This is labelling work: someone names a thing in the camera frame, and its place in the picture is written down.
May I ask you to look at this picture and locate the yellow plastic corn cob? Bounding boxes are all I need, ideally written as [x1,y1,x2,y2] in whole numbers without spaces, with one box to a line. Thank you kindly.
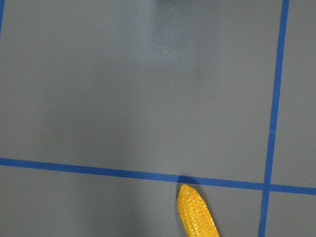
[177,184,220,237]

